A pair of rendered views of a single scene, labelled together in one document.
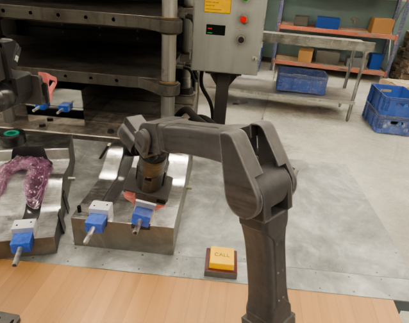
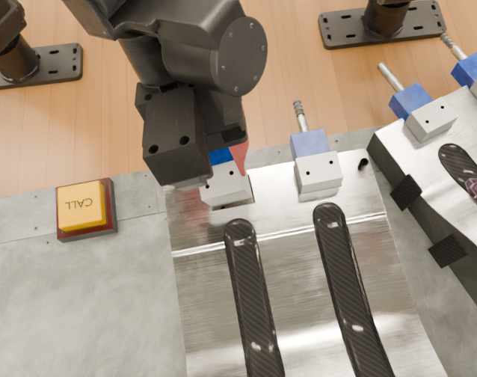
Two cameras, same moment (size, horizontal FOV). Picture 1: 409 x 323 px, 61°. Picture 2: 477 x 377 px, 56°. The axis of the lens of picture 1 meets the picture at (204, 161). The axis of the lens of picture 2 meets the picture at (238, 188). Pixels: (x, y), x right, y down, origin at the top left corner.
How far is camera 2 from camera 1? 0.92 m
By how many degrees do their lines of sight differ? 84
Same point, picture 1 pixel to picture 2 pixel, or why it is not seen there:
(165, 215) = (191, 217)
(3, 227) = (475, 123)
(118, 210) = (289, 198)
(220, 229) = (98, 312)
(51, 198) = (460, 209)
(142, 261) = not seen: hidden behind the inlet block
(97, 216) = (311, 149)
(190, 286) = (131, 158)
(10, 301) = (358, 63)
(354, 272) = not seen: outside the picture
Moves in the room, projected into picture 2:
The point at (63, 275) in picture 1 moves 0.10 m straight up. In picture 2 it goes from (323, 117) to (333, 79)
